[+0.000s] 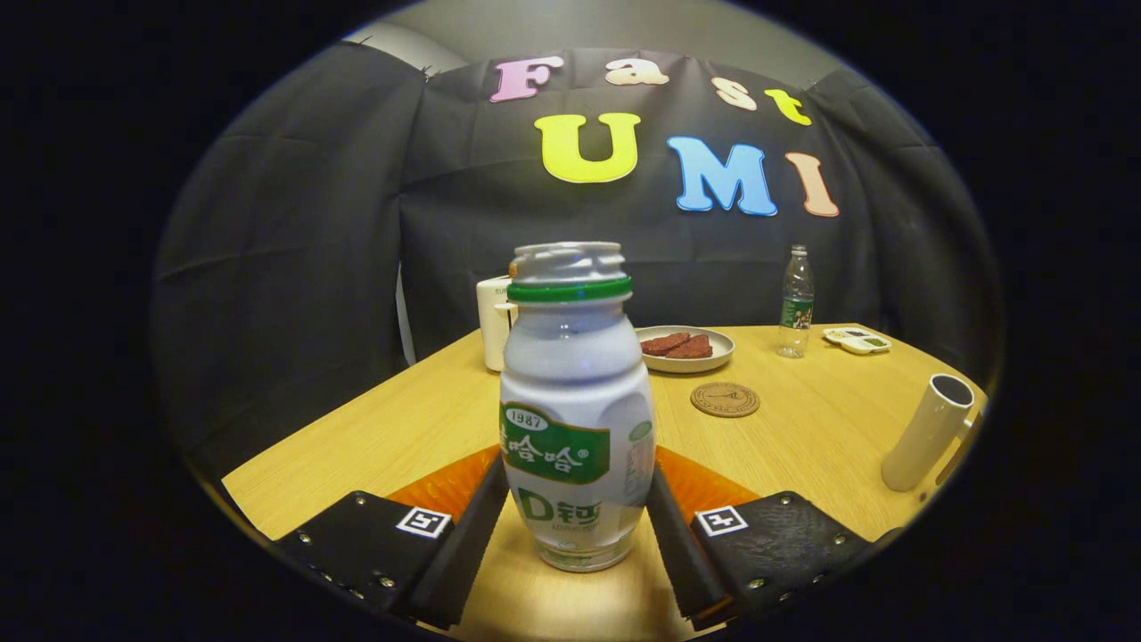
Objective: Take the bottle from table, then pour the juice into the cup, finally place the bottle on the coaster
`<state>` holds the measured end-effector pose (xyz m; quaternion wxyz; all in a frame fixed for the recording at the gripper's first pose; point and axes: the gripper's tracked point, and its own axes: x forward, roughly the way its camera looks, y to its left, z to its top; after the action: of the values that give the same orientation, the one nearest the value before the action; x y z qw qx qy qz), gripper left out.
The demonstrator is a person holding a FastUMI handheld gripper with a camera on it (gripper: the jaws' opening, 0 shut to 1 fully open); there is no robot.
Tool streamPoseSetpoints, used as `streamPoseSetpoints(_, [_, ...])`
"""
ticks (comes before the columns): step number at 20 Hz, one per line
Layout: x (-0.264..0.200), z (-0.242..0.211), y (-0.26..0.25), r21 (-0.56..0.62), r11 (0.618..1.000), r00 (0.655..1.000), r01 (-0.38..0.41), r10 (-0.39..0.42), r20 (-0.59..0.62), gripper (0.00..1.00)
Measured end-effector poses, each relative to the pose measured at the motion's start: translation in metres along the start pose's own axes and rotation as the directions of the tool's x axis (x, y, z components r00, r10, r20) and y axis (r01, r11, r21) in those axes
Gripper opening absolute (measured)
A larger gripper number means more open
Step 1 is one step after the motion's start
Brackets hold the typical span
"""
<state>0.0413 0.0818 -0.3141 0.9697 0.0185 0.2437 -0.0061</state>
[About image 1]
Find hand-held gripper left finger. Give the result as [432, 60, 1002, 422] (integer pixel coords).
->
[272, 446, 511, 630]

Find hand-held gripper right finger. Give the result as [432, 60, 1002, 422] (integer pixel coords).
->
[646, 446, 901, 630]

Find round brown coaster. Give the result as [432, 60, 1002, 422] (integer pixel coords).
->
[690, 382, 761, 418]

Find white juice bottle green label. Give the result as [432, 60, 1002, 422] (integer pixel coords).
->
[497, 241, 658, 572]

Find white cup wooden handle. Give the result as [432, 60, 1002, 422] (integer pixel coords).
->
[881, 374, 989, 505]

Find clear plastic water bottle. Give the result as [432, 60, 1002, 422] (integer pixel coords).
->
[776, 245, 816, 359]

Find wooden table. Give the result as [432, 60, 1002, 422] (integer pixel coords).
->
[221, 323, 990, 642]

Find white round plate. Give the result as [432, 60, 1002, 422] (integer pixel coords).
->
[636, 325, 736, 374]

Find white toaster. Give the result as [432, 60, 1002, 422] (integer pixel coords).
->
[475, 275, 518, 373]

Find white divided snack tray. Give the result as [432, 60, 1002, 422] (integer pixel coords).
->
[822, 326, 892, 356]

